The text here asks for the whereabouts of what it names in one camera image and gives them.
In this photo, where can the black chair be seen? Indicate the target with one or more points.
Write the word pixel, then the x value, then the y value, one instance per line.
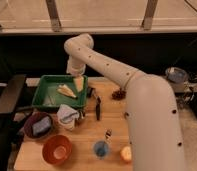
pixel 8 127

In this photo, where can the orange bowl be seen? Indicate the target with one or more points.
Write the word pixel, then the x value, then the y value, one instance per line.
pixel 56 150

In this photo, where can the blue measuring cup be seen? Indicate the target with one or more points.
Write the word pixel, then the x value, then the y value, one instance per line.
pixel 101 147

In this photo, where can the blue sponge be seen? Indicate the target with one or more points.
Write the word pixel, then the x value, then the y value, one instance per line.
pixel 41 126

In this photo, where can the grey bowl on side table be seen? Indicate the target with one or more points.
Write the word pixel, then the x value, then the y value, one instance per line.
pixel 176 75

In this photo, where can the black handled tool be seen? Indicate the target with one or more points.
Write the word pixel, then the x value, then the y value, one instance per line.
pixel 92 93

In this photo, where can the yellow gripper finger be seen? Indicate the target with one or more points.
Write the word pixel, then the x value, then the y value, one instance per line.
pixel 79 82

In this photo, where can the green plastic tray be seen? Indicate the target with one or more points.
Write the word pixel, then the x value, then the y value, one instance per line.
pixel 47 98

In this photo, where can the red yellow apple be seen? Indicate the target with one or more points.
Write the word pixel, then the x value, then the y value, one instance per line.
pixel 125 154

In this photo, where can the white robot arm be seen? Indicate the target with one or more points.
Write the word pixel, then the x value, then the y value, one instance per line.
pixel 153 119

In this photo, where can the purple bowl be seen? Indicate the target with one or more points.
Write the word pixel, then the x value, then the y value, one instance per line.
pixel 33 119

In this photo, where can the red grapes bunch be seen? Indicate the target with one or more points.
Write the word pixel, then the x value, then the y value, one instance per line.
pixel 119 94

